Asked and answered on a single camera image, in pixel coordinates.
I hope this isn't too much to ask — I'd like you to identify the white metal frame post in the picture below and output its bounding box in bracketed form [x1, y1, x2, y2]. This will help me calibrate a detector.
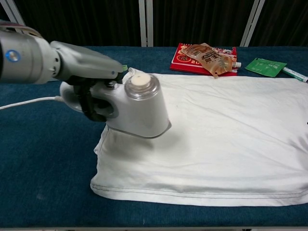
[240, 0, 265, 47]
[0, 0, 26, 27]
[138, 0, 154, 48]

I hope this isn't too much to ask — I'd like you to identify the green white marker pen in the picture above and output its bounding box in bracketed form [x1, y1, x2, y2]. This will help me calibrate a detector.
[282, 66, 308, 84]

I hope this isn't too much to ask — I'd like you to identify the white iron power cable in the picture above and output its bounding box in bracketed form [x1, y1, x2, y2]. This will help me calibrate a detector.
[0, 95, 64, 111]

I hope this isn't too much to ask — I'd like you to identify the red printed booklet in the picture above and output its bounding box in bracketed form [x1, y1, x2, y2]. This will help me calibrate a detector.
[169, 42, 239, 76]

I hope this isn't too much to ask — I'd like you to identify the green sachet packet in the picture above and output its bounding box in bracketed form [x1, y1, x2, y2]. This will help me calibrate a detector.
[244, 57, 288, 77]

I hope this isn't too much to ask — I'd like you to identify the black curtain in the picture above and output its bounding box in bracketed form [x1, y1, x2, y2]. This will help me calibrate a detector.
[0, 0, 308, 48]

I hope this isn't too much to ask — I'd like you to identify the white folded garment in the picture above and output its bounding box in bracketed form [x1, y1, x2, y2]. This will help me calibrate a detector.
[90, 67, 308, 207]

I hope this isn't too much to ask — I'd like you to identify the white handheld steam iron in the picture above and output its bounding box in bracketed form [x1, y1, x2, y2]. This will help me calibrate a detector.
[59, 73, 172, 140]

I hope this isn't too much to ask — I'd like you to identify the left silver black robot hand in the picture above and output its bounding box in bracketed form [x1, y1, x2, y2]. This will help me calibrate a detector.
[50, 40, 127, 121]

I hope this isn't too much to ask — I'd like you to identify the brown spouted food pouch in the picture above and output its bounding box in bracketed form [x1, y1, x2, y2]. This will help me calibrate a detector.
[180, 42, 242, 79]

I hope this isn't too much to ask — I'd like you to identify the blue table cover cloth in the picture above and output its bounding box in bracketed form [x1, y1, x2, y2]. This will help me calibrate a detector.
[0, 46, 308, 228]

